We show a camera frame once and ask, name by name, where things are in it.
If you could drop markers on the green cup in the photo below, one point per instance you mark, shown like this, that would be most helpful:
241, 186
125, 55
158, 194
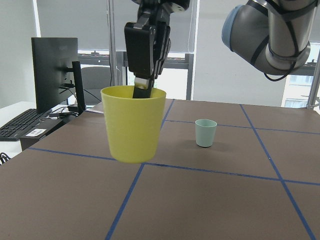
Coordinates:
205, 130

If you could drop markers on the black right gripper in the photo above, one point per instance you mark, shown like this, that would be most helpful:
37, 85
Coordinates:
147, 45

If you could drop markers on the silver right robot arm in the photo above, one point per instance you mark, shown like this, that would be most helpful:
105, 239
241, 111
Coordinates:
272, 35

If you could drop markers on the black keyboard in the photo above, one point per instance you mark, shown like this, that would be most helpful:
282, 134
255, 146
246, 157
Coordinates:
17, 127

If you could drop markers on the yellow cup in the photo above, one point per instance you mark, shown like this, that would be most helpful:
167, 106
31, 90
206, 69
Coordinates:
132, 124

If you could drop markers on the black monitor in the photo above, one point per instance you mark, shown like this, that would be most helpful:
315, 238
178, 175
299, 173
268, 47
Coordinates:
57, 72

